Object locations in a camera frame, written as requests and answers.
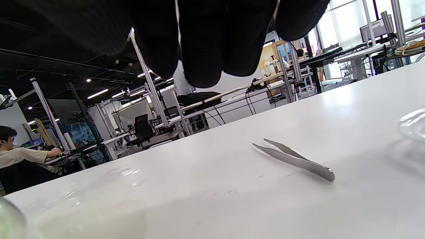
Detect person's left hand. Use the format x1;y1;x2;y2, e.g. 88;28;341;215
20;0;331;88

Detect metal tweezers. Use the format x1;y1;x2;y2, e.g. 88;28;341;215
252;138;336;182

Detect glass lid with cork knob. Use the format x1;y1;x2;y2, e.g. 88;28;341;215
398;108;425;144

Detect glass teapot with brown handle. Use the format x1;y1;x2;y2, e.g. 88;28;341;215
0;198;27;239

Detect wooden cabinet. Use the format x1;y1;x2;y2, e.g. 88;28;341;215
258;39;297;79

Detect black office chair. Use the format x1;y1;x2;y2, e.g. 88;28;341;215
125;114;156;149

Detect long ceiling light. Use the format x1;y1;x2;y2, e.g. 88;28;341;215
87;89;109;99

